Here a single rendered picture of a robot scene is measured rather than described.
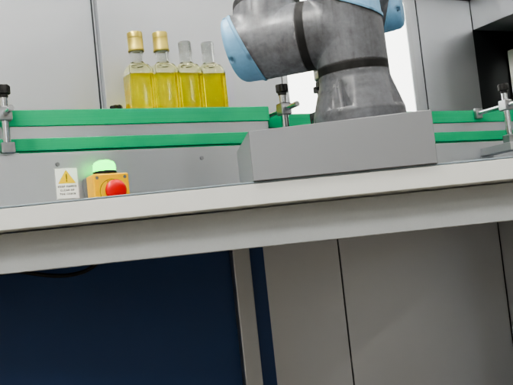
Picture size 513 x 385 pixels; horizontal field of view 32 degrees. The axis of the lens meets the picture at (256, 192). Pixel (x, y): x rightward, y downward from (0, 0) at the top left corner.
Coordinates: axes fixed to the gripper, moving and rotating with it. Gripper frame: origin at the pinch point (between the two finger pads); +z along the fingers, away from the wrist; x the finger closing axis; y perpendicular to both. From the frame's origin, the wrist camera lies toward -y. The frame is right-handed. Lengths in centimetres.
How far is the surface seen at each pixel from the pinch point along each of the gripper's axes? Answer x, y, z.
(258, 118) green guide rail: 15.6, 8.6, -13.3
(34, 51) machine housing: 55, 37, -35
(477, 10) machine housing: -74, 35, -48
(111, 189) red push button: 54, -3, 1
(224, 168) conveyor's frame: 25.8, 6.8, -2.7
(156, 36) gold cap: 32, 21, -35
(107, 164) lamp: 53, 1, -4
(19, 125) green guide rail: 67, 9, -13
